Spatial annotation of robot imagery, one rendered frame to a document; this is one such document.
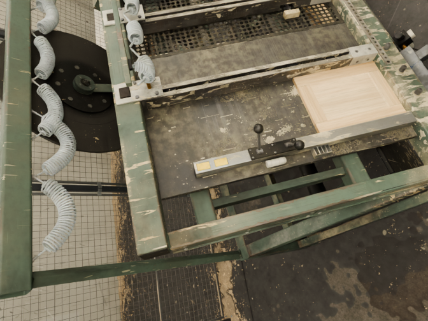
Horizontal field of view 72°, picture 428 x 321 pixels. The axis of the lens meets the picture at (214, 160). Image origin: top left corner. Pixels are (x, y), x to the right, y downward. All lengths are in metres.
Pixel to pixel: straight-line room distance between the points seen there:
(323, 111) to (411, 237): 1.32
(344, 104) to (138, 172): 0.92
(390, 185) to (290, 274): 1.79
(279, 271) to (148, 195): 2.10
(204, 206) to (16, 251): 0.66
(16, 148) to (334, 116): 1.30
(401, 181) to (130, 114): 1.06
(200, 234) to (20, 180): 0.71
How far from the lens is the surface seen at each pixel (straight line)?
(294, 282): 2.90
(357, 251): 2.57
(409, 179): 1.34
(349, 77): 1.55
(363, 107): 1.47
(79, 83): 1.74
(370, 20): 1.82
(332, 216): 1.74
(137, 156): 1.12
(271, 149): 1.19
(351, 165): 1.36
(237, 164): 1.16
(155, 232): 1.02
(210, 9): 1.65
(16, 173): 1.35
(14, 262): 1.24
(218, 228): 1.05
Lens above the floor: 2.34
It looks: 41 degrees down
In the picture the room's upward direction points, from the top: 83 degrees counter-clockwise
